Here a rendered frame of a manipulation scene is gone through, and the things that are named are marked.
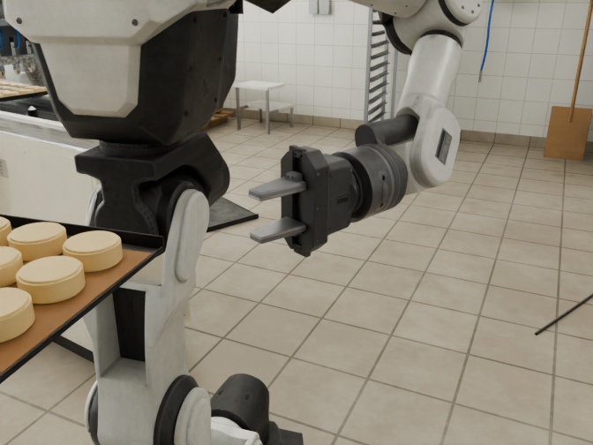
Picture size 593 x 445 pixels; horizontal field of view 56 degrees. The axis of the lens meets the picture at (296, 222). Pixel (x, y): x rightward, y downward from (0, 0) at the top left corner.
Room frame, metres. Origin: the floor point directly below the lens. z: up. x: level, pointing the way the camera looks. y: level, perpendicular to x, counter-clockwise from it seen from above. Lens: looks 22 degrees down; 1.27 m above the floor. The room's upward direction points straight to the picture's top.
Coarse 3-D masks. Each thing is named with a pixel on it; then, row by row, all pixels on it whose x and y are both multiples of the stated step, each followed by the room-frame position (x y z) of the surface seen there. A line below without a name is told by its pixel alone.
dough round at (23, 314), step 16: (0, 288) 0.36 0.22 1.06; (16, 288) 0.36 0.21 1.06; (0, 304) 0.34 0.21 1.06; (16, 304) 0.34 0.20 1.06; (32, 304) 0.35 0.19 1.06; (0, 320) 0.32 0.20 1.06; (16, 320) 0.33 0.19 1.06; (32, 320) 0.34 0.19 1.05; (0, 336) 0.32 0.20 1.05; (16, 336) 0.33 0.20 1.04
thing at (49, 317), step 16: (128, 256) 0.46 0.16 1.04; (144, 256) 0.46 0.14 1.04; (96, 272) 0.43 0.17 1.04; (112, 272) 0.43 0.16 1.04; (128, 272) 0.43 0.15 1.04; (96, 288) 0.40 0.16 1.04; (48, 304) 0.37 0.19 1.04; (64, 304) 0.37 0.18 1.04; (80, 304) 0.38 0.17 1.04; (48, 320) 0.35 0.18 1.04; (64, 320) 0.35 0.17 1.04; (32, 336) 0.33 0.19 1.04; (0, 352) 0.31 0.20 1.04; (16, 352) 0.31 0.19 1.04; (0, 368) 0.29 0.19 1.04
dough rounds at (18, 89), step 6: (0, 84) 2.35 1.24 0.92; (6, 84) 2.32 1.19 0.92; (12, 84) 2.32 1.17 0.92; (18, 84) 2.32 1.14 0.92; (0, 90) 2.16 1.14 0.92; (6, 90) 2.16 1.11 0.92; (12, 90) 2.18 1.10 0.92; (18, 90) 2.18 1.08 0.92; (24, 90) 2.16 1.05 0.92; (30, 90) 2.16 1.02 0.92; (36, 90) 2.20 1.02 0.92; (42, 90) 2.20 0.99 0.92; (0, 96) 2.06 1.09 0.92; (6, 96) 2.09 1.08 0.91
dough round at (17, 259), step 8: (0, 248) 0.43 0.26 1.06; (8, 248) 0.43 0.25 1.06; (0, 256) 0.42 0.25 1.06; (8, 256) 0.42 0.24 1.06; (16, 256) 0.42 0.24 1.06; (0, 264) 0.40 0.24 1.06; (8, 264) 0.41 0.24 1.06; (16, 264) 0.41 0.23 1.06; (0, 272) 0.40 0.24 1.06; (8, 272) 0.40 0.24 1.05; (16, 272) 0.41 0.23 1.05; (0, 280) 0.40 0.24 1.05; (8, 280) 0.40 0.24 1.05; (16, 280) 0.41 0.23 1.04
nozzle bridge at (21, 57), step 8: (0, 24) 2.10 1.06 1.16; (8, 24) 2.13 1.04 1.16; (8, 32) 2.21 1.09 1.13; (0, 40) 2.18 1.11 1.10; (8, 40) 2.20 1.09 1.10; (16, 40) 2.23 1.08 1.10; (24, 40) 2.26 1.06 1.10; (8, 48) 2.20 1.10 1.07; (24, 48) 2.25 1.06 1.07; (32, 48) 2.28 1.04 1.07; (8, 56) 2.17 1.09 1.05; (16, 56) 2.17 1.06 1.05; (24, 56) 2.19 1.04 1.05; (32, 56) 2.22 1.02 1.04; (0, 64) 2.11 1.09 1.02
